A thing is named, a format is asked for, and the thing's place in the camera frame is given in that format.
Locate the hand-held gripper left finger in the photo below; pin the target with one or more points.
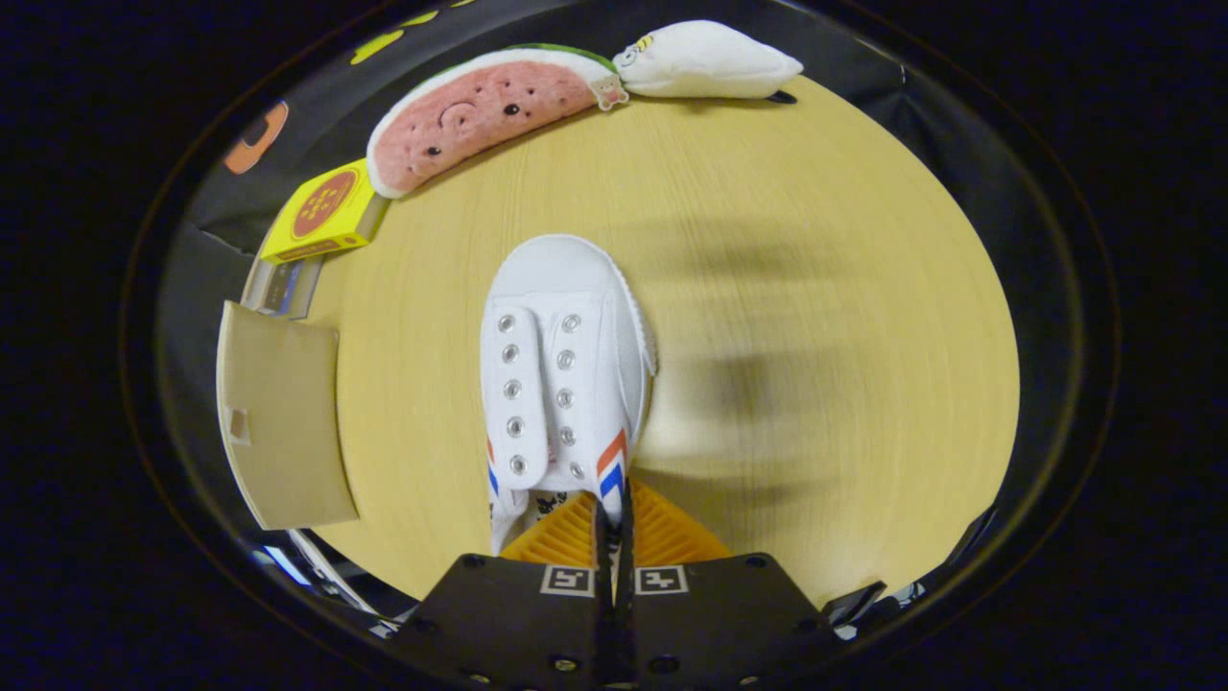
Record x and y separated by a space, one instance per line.
518 624

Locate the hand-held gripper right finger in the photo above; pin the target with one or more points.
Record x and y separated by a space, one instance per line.
720 624

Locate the white shoe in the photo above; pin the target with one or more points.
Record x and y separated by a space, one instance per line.
566 336

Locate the cream fabric storage box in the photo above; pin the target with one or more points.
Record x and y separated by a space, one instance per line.
288 422

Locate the blue book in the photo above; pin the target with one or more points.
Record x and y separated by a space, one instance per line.
285 286

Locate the yellow book red circle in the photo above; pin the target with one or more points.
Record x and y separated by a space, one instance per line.
326 211

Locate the watermelon slice plush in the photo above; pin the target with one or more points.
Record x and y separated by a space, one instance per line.
480 120

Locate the white plush toy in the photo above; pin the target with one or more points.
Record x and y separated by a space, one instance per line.
705 62

